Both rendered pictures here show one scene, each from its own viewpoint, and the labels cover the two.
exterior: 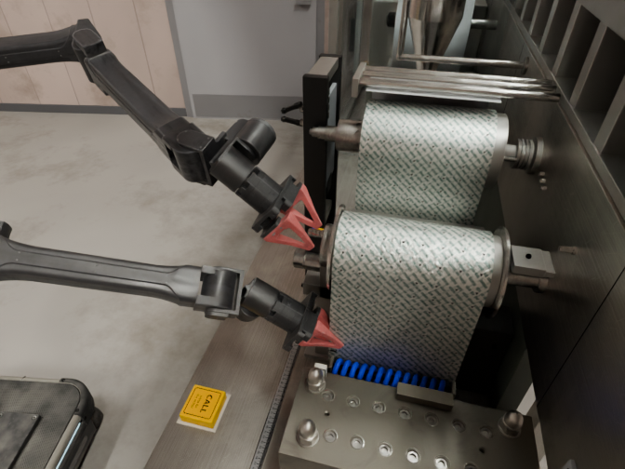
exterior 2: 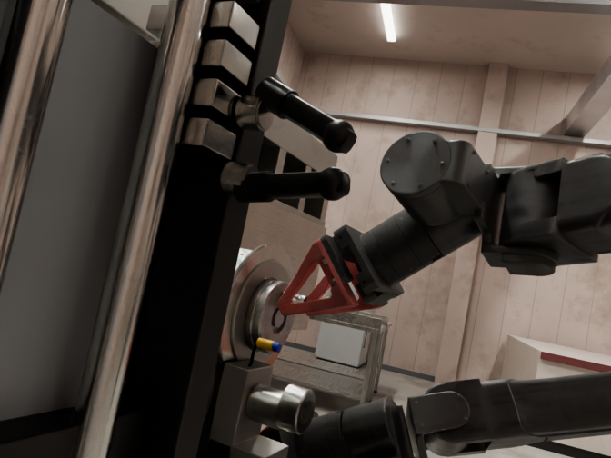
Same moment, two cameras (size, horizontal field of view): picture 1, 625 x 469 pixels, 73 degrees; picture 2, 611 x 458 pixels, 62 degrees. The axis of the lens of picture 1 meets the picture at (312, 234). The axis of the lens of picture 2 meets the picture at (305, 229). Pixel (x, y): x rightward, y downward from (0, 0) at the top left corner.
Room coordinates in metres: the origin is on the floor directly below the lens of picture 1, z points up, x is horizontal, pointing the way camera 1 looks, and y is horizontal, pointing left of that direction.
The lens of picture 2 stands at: (1.07, 0.10, 1.30)
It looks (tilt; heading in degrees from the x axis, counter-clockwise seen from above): 5 degrees up; 192
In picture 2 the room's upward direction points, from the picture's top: 11 degrees clockwise
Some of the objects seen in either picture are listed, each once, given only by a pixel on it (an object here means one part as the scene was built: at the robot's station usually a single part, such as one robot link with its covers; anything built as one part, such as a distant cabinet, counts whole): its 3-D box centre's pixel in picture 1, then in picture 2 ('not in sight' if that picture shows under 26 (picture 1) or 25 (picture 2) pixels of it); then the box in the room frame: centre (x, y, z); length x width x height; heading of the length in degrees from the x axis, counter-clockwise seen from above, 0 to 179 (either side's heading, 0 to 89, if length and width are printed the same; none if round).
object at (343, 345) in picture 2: not in sight; (347, 318); (-7.09, -0.64, 0.72); 0.73 x 0.65 x 1.43; 86
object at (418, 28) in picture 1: (418, 119); not in sight; (1.22, -0.32, 1.19); 0.14 x 0.14 x 0.57
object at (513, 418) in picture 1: (512, 421); not in sight; (0.35, -0.33, 1.05); 0.04 x 0.04 x 0.04
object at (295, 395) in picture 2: (300, 258); (296, 409); (0.60, 0.02, 1.18); 0.04 x 0.02 x 0.04; 166
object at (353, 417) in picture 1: (406, 442); not in sight; (0.34, -0.16, 1.00); 0.40 x 0.16 x 0.06; 76
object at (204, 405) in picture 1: (204, 406); not in sight; (0.45, 0.22, 0.91); 0.07 x 0.07 x 0.02; 76
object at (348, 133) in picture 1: (352, 136); not in sight; (0.80, -0.08, 1.34); 0.06 x 0.06 x 0.06; 76
